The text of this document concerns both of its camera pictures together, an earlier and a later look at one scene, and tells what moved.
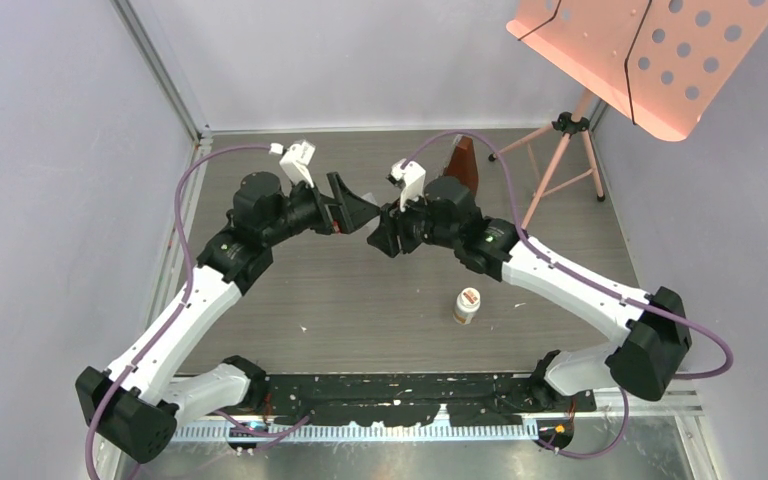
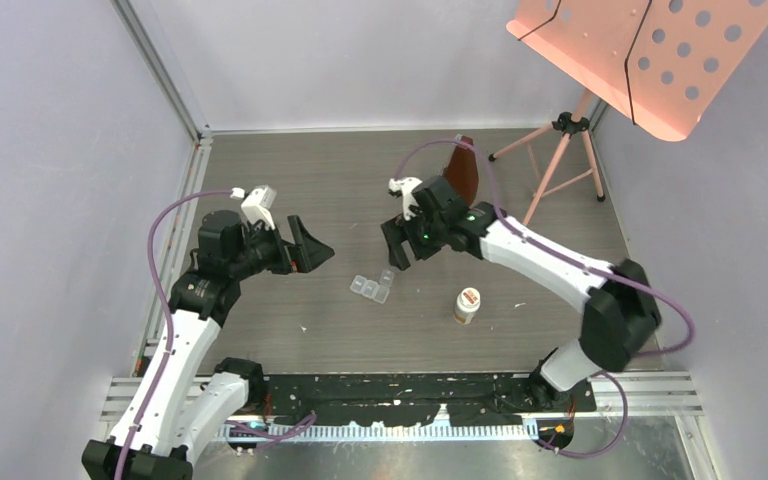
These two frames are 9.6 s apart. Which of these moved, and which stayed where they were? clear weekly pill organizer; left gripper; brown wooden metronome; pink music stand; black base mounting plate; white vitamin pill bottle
Moved: clear weekly pill organizer; left gripper
Stayed: black base mounting plate; brown wooden metronome; pink music stand; white vitamin pill bottle
